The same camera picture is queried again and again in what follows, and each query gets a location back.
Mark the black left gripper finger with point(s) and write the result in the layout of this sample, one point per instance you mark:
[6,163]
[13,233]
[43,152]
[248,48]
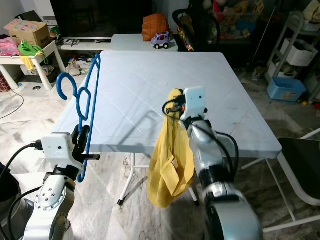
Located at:
[79,137]

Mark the blue plastic hanger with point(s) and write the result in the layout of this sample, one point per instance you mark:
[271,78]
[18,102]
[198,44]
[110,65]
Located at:
[59,86]

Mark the yellow shirt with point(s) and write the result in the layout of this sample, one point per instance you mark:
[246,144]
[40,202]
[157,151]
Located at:
[170,165]

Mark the black garment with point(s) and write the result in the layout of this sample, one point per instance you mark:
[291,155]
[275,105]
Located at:
[7,190]

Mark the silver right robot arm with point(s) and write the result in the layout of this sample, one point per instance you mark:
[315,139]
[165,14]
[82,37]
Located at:
[220,180]

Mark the white folding table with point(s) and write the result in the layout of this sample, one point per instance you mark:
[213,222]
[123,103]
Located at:
[140,85]

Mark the purple toy car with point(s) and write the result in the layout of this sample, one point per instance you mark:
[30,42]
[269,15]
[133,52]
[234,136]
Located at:
[161,41]

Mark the small pale blue table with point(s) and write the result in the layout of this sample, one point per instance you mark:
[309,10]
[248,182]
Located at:
[130,44]

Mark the black stroller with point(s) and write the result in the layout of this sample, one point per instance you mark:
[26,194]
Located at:
[190,30]

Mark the orange bag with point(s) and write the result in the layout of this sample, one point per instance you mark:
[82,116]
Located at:
[155,27]

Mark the small white side table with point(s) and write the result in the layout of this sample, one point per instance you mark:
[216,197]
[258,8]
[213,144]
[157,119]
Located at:
[30,62]

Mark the blue plastic bin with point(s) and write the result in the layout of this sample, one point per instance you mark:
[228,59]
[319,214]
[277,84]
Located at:
[286,90]

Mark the pink bag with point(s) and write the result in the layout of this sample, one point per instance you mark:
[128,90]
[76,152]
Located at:
[9,47]

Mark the black television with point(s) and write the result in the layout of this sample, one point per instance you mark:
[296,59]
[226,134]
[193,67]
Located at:
[100,20]

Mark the printed cardboard box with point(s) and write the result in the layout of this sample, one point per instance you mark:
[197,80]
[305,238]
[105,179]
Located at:
[27,32]

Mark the white grey folding chair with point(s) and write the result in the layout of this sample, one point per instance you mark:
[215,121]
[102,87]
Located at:
[300,155]

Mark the grey shelf rack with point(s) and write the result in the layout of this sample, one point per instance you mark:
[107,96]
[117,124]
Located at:
[300,50]

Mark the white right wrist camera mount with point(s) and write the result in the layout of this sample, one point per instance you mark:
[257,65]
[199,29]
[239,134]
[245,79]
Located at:
[195,102]

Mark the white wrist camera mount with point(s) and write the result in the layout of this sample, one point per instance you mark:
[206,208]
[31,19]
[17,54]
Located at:
[60,150]
[195,102]

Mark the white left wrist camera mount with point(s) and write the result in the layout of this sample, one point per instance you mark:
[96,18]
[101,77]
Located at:
[60,150]

